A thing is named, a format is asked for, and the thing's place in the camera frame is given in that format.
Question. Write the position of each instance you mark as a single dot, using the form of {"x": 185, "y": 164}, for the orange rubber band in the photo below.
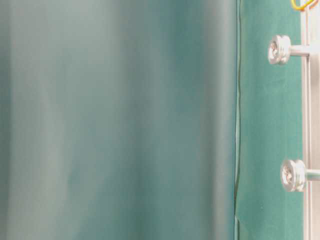
{"x": 302, "y": 5}

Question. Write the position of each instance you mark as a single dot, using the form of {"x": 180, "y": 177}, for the aluminium extrusion rail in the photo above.
{"x": 310, "y": 78}

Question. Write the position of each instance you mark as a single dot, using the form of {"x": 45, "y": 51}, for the silver shaft pulley far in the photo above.
{"x": 280, "y": 49}

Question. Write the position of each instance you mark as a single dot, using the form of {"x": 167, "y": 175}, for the green table cloth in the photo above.
{"x": 147, "y": 120}

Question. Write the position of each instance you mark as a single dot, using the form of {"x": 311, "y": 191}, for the silver shaft pulley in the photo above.
{"x": 294, "y": 175}
{"x": 280, "y": 49}

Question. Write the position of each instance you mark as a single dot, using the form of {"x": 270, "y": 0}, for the silver shaft pulley near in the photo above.
{"x": 294, "y": 175}

